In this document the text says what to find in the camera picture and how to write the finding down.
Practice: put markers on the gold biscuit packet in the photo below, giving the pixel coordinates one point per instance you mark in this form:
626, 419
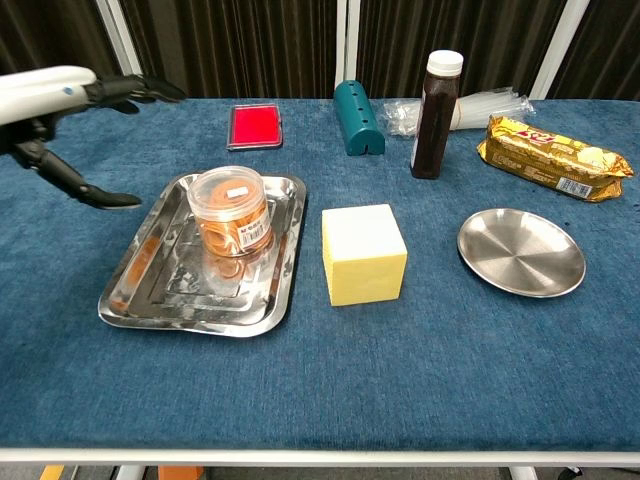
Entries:
540, 155

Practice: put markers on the rectangular steel tray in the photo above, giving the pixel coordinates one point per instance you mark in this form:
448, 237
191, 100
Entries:
150, 300

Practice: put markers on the red ink pad case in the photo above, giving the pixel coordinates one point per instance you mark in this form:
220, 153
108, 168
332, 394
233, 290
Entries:
255, 125

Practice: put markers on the dark pleated curtain panel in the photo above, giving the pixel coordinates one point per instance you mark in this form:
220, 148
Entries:
610, 40
50, 35
225, 45
500, 40

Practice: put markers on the dark bottle with white cap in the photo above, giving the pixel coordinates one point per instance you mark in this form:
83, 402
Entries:
432, 125

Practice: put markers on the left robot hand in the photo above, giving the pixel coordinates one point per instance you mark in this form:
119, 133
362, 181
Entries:
45, 92

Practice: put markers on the teal half-round holder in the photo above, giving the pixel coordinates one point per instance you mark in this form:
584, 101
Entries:
357, 125

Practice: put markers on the white screen frame post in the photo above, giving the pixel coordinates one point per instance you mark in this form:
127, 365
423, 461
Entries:
122, 45
341, 40
559, 50

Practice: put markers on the clear plastic cup stack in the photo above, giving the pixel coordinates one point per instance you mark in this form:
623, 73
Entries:
490, 107

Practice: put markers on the clear jar of rubber bands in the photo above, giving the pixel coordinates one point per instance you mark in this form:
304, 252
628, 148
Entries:
225, 200

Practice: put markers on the yellow foam cube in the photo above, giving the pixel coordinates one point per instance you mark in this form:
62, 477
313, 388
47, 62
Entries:
365, 270

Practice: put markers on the round steel plate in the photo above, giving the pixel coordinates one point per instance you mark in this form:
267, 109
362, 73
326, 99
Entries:
520, 255

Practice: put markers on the white table frame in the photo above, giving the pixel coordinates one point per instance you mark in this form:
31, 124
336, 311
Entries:
320, 457

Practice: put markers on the orange object under table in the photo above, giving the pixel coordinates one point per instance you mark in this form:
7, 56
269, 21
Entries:
180, 474

